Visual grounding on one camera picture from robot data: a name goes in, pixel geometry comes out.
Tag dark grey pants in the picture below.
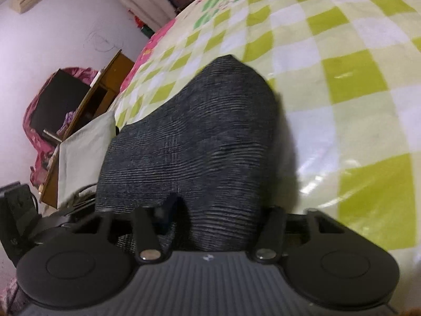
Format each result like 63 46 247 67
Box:
96 55 297 252

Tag white cloth on bedside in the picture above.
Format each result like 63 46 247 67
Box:
57 111 116 209

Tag black box on table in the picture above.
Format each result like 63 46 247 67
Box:
30 69 90 138

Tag wooden bedside table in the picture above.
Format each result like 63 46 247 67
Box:
38 50 134 208

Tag green checkered floral bedsheet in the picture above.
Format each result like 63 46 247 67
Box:
112 0 420 310

